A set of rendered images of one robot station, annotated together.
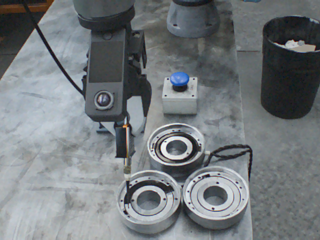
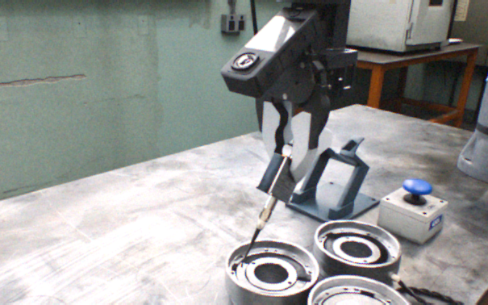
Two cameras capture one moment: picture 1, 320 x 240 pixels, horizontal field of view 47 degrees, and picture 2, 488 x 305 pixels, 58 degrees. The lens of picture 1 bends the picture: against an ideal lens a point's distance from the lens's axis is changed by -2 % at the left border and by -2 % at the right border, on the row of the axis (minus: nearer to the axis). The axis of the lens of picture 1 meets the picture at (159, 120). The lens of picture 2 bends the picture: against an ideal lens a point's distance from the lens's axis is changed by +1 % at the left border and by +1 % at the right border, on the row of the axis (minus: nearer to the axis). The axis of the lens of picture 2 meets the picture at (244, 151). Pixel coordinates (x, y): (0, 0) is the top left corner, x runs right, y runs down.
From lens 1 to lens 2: 27 cm
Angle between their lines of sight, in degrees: 37
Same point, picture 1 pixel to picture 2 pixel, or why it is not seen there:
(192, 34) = (487, 177)
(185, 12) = (487, 144)
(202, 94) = (449, 232)
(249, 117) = not seen: outside the picture
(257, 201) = not seen: outside the picture
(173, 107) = (392, 219)
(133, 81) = (306, 85)
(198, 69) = (465, 209)
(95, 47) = (275, 20)
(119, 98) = (261, 64)
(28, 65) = not seen: hidden behind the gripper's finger
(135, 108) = (302, 131)
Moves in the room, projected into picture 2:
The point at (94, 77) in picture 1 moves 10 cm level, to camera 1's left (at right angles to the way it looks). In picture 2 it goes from (252, 43) to (179, 34)
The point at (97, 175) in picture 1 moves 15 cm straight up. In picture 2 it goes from (248, 235) to (252, 135)
